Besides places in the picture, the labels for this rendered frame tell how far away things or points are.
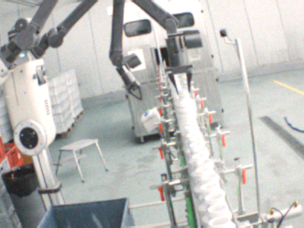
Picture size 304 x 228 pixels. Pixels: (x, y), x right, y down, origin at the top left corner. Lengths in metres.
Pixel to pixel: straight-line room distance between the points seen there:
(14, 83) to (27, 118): 0.17
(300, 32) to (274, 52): 1.19
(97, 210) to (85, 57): 10.50
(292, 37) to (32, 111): 11.13
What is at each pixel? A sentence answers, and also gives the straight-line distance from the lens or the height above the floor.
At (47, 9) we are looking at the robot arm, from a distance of 1.56.
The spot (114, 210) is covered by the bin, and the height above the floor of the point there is 0.90.
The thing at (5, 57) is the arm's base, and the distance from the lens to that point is 1.59.
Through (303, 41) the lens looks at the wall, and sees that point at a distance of 12.59.
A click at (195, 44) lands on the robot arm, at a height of 1.42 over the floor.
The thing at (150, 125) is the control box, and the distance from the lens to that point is 2.12.
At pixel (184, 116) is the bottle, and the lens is 1.52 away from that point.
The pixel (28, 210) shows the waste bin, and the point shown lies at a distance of 3.54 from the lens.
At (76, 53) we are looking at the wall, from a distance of 12.01.
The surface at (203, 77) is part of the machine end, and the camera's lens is 6.33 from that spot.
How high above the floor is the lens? 1.47
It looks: 10 degrees down
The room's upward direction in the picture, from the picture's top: 11 degrees counter-clockwise
